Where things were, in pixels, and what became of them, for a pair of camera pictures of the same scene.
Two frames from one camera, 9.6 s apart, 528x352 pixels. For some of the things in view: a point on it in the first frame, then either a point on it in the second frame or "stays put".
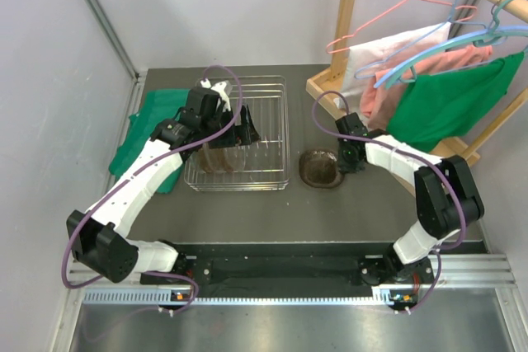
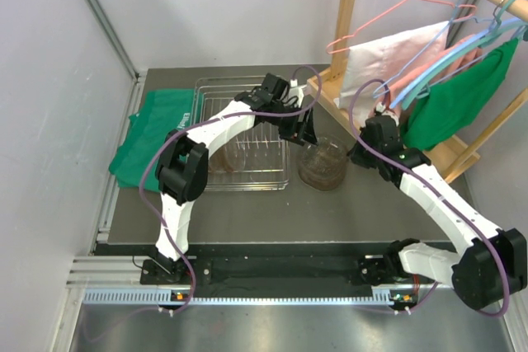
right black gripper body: (346, 164) → (361, 157)
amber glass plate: (218, 159) stays put
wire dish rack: (261, 166) stays put
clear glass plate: (230, 157) stays put
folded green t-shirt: (157, 105) stays put
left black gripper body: (223, 119) → (288, 126)
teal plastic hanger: (495, 36) → (473, 54)
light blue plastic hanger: (412, 61) → (417, 81)
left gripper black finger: (249, 133) → (308, 131)
